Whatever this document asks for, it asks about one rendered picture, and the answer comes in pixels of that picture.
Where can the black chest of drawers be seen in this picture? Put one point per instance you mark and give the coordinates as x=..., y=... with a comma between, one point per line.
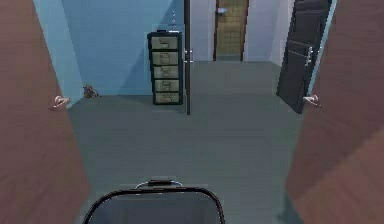
x=165, y=68

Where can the dark thin room door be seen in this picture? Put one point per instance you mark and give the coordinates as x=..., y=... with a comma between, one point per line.
x=187, y=56

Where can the tan tiled room door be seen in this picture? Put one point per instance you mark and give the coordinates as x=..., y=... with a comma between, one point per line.
x=231, y=28

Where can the small brown object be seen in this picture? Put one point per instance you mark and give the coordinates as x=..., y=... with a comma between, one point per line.
x=90, y=91

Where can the black panelled room door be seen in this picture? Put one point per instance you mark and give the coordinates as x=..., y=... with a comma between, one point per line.
x=301, y=56

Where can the brown wooden room door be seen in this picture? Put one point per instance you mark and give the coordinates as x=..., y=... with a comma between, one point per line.
x=346, y=133
x=30, y=133

